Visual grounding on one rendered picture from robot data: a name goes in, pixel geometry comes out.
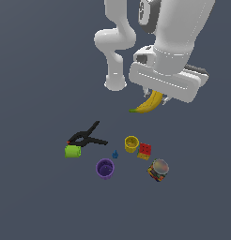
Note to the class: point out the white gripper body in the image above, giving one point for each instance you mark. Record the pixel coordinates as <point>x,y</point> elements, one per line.
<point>164,82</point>

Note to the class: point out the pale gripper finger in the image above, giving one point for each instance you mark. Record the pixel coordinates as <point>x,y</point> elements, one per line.
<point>166,99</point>
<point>146,91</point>

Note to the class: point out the small blue object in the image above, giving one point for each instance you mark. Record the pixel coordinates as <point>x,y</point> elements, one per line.
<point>115,153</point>

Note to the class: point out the yellow banana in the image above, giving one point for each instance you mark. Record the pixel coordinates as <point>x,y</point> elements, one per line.
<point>148,103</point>

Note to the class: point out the yellow cup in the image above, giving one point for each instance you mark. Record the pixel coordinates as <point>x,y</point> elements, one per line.
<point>131,143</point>

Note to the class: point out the red yellow puzzle cube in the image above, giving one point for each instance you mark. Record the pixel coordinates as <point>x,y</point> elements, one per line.
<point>144,151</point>

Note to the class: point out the colourful can with grey lid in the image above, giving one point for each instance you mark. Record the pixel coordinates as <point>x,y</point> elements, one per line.
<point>158,169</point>

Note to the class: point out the black spring clamp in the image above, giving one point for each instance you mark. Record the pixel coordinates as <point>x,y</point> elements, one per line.
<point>86,136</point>

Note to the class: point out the purple cup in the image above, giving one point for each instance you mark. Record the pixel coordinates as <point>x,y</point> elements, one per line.
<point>104,168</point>

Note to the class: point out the green cylinder cup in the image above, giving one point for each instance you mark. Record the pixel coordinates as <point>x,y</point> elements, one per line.
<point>72,152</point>

